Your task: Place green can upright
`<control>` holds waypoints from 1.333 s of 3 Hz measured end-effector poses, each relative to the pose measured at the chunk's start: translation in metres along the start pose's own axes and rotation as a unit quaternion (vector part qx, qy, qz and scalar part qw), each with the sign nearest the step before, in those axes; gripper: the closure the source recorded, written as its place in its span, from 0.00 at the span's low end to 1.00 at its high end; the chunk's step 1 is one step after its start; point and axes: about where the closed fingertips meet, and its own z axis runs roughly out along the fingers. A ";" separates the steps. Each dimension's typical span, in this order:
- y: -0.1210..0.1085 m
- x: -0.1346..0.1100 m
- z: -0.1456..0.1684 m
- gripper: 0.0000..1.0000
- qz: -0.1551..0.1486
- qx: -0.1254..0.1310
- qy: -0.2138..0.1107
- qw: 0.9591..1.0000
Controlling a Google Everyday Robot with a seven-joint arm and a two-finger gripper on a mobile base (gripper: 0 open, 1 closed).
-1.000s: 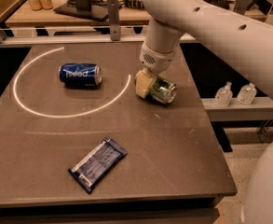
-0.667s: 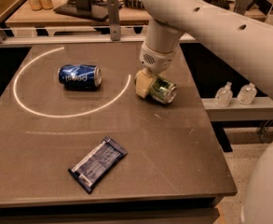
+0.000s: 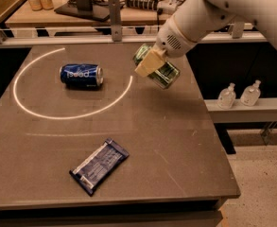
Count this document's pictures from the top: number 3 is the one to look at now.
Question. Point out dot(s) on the clear sanitizer bottle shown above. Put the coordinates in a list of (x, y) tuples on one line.
[(227, 97), (251, 94)]

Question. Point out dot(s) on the grey side shelf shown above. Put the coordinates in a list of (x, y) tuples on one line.
[(265, 110)]

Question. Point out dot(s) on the right clear sanitizer bottle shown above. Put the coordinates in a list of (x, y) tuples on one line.
[(251, 94)]

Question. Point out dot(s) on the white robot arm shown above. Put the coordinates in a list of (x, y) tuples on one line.
[(195, 19)]

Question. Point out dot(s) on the metal railing frame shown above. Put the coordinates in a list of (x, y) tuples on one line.
[(111, 32)]

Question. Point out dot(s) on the black monitor stand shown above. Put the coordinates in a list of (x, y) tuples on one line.
[(84, 9)]

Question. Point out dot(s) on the blue snack packet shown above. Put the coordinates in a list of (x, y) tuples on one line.
[(99, 165)]

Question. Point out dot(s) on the white power adapter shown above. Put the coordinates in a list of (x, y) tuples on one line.
[(167, 7)]

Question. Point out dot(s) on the black power strip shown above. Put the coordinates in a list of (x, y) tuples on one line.
[(142, 4)]

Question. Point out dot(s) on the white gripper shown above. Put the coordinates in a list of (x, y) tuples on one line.
[(172, 43)]

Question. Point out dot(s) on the left clear sanitizer bottle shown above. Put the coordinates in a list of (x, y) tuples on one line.
[(227, 97)]

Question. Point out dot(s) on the wooden background desk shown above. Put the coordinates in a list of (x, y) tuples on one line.
[(24, 16)]

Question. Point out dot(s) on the blue Pepsi can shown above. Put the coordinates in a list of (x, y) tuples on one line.
[(82, 75)]

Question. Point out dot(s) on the green soda can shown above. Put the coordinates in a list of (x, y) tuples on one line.
[(163, 76)]

